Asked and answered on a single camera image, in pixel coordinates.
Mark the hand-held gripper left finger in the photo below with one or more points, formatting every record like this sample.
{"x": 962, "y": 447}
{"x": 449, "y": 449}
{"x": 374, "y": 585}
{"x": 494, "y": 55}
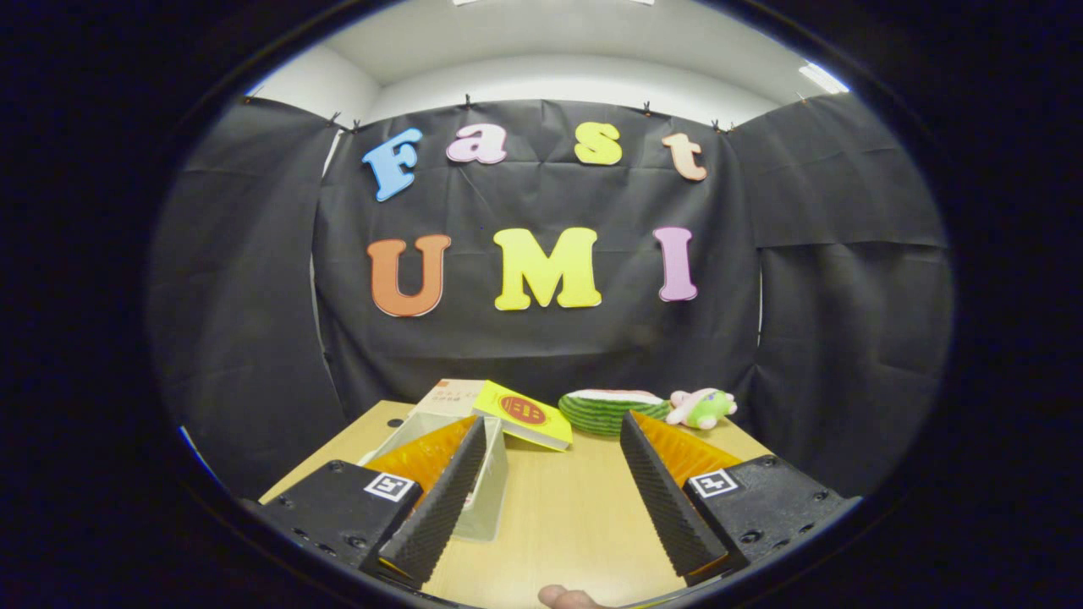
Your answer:
{"x": 440, "y": 507}

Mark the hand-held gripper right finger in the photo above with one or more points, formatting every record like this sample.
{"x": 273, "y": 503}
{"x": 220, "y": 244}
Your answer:
{"x": 664, "y": 507}

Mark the translucent plastic storage box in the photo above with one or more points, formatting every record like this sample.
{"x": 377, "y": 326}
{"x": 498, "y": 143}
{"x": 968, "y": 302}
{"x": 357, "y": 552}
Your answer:
{"x": 495, "y": 482}

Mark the pink and green plush toy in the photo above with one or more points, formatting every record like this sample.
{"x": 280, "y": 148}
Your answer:
{"x": 706, "y": 408}

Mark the beige paperback book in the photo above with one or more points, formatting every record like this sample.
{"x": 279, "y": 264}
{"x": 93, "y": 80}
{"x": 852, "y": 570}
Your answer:
{"x": 448, "y": 397}

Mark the watermelon slice plush toy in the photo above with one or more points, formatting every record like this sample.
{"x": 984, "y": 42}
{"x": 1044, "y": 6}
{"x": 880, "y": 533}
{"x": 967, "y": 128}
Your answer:
{"x": 601, "y": 413}

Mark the yellow book with red circle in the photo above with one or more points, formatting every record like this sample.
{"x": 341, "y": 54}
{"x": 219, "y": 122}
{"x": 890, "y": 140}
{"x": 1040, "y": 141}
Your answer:
{"x": 525, "y": 414}

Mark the small ceiling light panel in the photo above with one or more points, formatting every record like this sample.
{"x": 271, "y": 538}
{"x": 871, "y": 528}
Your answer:
{"x": 822, "y": 78}

